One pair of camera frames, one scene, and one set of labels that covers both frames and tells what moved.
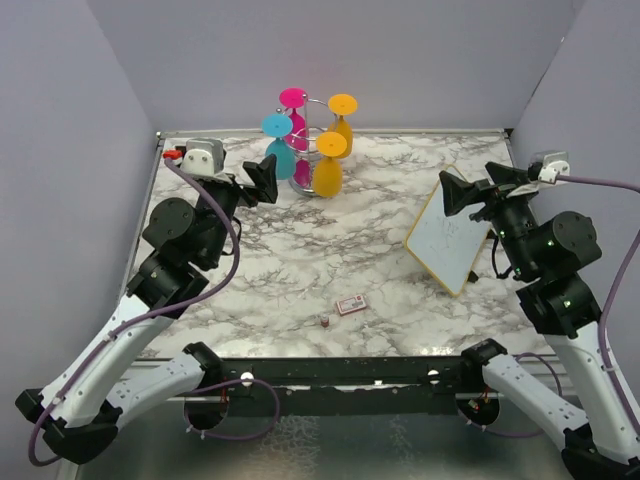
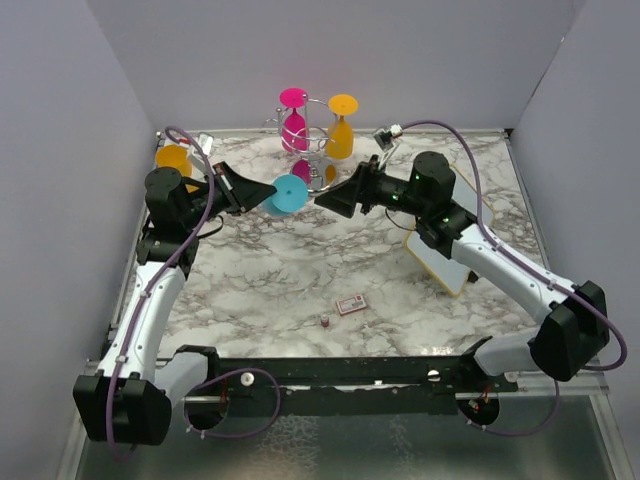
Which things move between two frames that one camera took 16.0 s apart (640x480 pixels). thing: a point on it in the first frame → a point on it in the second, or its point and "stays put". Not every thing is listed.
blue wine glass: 278,126 → 290,196
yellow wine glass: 327,175 → 175,157
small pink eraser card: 351,304 stays put
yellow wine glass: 343,105 stays put
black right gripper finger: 457,192 → 343,197
